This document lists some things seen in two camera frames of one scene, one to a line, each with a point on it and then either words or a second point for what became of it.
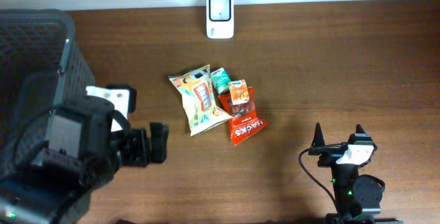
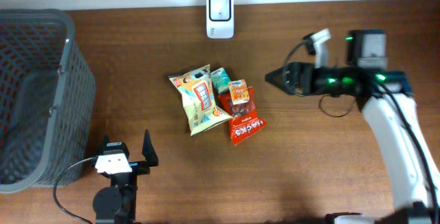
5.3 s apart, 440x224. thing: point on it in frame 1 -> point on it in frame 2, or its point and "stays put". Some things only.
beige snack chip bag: x=195 y=87 stays put
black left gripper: x=138 y=137 -> x=140 y=168
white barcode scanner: x=220 y=16 stays put
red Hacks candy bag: x=244 y=124 stays put
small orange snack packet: x=239 y=91 stays put
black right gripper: x=331 y=154 -> x=306 y=68
